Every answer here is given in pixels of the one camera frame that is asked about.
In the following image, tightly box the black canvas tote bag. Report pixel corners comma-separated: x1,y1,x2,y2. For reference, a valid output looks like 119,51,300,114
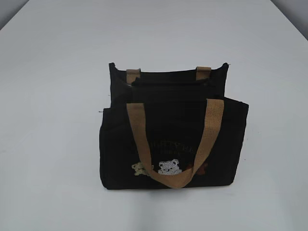
99,63,249,190

